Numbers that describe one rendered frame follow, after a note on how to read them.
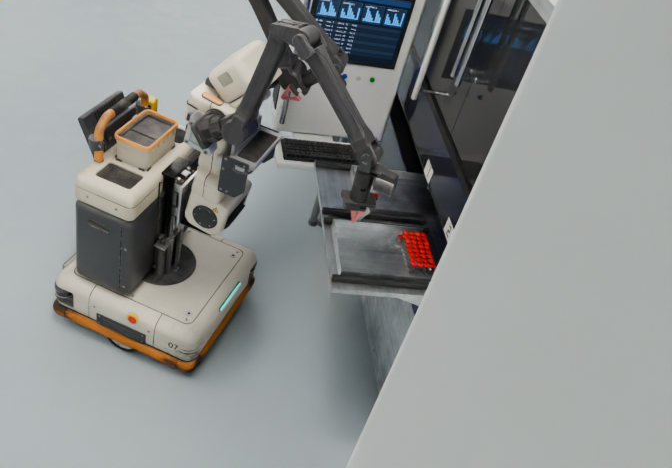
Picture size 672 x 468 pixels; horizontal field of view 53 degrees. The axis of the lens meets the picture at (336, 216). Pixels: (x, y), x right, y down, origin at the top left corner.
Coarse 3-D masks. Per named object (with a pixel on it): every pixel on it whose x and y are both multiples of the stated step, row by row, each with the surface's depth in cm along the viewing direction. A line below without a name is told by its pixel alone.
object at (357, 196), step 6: (354, 186) 204; (342, 192) 209; (348, 192) 210; (354, 192) 205; (360, 192) 204; (366, 192) 204; (342, 198) 208; (348, 198) 207; (354, 198) 206; (360, 198) 205; (366, 198) 206; (372, 198) 210; (348, 204) 206; (354, 204) 206; (360, 204) 206; (366, 204) 207; (372, 204) 207
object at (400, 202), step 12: (408, 180) 276; (420, 180) 278; (372, 192) 264; (396, 192) 267; (408, 192) 269; (420, 192) 271; (384, 204) 260; (396, 204) 261; (408, 204) 263; (420, 204) 265; (432, 204) 267; (420, 216) 256; (432, 216) 256
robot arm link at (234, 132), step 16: (272, 32) 190; (288, 32) 188; (304, 32) 186; (272, 48) 193; (272, 64) 196; (256, 80) 200; (272, 80) 203; (256, 96) 203; (240, 112) 206; (256, 112) 208; (224, 128) 209; (240, 128) 207; (256, 128) 215
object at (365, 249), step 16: (336, 224) 242; (352, 224) 243; (368, 224) 244; (384, 224) 245; (336, 240) 233; (352, 240) 239; (368, 240) 241; (384, 240) 243; (336, 256) 230; (352, 256) 233; (368, 256) 235; (384, 256) 237; (400, 256) 239; (352, 272) 223; (368, 272) 224; (384, 272) 231; (400, 272) 232
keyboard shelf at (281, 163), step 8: (296, 136) 296; (304, 136) 298; (312, 136) 299; (320, 136) 301; (328, 136) 302; (280, 144) 288; (280, 152) 284; (280, 160) 279; (288, 160) 280; (296, 168) 281; (304, 168) 282; (312, 168) 283
